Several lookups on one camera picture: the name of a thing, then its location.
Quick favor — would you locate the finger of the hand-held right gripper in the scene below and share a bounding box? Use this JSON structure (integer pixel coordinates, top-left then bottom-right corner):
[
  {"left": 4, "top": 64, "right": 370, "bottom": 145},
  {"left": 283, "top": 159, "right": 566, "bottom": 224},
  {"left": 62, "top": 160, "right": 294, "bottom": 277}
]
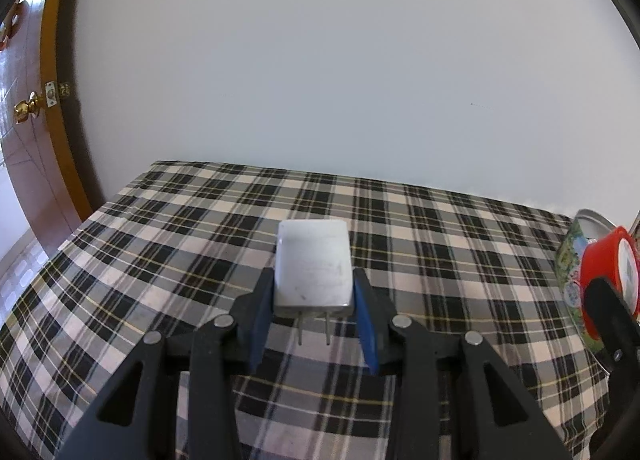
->
[{"left": 584, "top": 276, "right": 640, "bottom": 371}]

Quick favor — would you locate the red tape roll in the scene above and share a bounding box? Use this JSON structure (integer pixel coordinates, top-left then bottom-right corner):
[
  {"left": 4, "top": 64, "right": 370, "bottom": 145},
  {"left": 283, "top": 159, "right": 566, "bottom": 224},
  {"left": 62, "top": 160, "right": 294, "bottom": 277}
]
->
[{"left": 580, "top": 226, "right": 640, "bottom": 341}]

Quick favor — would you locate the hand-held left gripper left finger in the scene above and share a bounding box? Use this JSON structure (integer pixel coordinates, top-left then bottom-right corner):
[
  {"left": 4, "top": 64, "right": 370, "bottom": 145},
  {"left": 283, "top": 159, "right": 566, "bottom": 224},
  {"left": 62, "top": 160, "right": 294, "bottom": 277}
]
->
[{"left": 60, "top": 267, "right": 278, "bottom": 460}]

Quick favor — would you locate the brown wooden door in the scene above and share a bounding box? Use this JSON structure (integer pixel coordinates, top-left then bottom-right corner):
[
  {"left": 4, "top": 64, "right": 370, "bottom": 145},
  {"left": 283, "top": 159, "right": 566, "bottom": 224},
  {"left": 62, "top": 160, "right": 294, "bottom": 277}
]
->
[{"left": 0, "top": 0, "right": 93, "bottom": 261}]

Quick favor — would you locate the black white plaid cloth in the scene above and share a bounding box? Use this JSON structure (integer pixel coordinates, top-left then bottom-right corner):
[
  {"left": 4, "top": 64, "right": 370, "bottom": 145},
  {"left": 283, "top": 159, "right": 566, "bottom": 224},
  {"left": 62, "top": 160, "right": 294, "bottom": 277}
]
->
[{"left": 0, "top": 160, "right": 616, "bottom": 460}]

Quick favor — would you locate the white charger adapter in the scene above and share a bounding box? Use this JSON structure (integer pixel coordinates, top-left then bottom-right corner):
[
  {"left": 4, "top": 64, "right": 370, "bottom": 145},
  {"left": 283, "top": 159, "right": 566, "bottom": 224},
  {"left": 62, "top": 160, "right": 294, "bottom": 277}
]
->
[{"left": 274, "top": 219, "right": 353, "bottom": 346}]

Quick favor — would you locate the printed tin container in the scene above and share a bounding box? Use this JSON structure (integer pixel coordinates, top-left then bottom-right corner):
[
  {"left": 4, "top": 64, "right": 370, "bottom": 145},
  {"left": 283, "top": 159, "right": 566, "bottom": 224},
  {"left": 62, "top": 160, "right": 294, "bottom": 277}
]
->
[{"left": 555, "top": 209, "right": 640, "bottom": 356}]

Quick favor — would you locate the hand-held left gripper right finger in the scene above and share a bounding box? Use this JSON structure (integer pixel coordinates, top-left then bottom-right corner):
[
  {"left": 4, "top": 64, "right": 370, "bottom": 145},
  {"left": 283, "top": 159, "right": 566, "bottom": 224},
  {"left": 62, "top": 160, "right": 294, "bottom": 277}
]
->
[{"left": 352, "top": 267, "right": 573, "bottom": 460}]

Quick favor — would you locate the brass door knob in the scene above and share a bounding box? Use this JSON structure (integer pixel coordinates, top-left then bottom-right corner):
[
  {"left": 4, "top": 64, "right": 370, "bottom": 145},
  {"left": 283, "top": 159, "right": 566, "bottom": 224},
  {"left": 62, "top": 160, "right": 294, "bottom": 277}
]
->
[{"left": 13, "top": 91, "right": 45, "bottom": 125}]

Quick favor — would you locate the metal door latch plate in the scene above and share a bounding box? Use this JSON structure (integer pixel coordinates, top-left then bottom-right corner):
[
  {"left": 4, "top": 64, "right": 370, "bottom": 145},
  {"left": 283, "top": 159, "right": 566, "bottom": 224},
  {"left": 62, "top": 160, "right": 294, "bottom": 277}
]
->
[{"left": 45, "top": 81, "right": 71, "bottom": 107}]

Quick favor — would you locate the dark door frame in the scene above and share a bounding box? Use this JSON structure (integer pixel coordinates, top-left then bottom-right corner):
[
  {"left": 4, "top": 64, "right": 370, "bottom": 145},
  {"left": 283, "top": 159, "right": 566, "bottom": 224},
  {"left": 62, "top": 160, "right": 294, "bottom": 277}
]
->
[{"left": 62, "top": 0, "right": 107, "bottom": 213}]

